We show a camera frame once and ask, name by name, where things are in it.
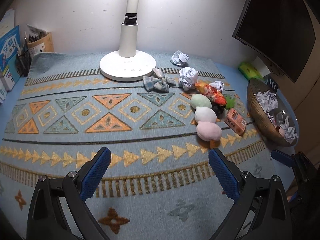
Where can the three-ball dango plush toy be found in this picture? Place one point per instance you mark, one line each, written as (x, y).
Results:
(206, 116)

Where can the white desk lamp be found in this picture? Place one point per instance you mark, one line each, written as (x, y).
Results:
(128, 40)

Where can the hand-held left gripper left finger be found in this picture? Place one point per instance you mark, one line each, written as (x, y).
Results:
(96, 173)

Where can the person's right hand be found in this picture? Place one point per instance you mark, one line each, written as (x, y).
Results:
(290, 193)

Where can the red orange snack packet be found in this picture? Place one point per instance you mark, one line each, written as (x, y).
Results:
(211, 93)

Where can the brown ribbed plastic bin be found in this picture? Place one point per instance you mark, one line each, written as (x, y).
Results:
(260, 120)

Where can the black monitor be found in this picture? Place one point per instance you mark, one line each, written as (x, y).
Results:
(275, 25)

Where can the green leaf-shaped item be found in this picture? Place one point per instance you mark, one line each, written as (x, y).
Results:
(231, 101)

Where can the plaid fabric bow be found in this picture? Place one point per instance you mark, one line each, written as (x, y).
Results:
(156, 81)

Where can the blue cover book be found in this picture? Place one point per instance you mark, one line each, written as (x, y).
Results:
(8, 52)

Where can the white paper ball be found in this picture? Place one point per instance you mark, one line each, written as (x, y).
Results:
(179, 58)
(283, 122)
(188, 77)
(291, 136)
(266, 100)
(218, 85)

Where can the dark slotted stand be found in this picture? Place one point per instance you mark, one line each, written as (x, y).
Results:
(273, 84)

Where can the patterned blue woven mat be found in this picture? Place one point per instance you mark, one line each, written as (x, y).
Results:
(75, 135)

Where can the black fuzzy item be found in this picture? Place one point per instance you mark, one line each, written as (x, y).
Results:
(218, 110)

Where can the black mesh pen holder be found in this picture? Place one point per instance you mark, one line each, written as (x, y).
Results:
(23, 63)

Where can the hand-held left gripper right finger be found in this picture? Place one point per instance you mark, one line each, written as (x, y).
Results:
(223, 175)

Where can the kraft paper pen box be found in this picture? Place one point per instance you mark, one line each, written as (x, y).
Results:
(42, 43)

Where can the orange drink carton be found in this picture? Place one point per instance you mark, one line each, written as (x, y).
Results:
(235, 121)

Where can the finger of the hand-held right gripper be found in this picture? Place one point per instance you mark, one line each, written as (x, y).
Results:
(281, 156)

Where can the stack of books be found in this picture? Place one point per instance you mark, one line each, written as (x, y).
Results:
(2, 92)

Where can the green tissue pack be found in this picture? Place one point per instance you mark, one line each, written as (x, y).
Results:
(247, 68)

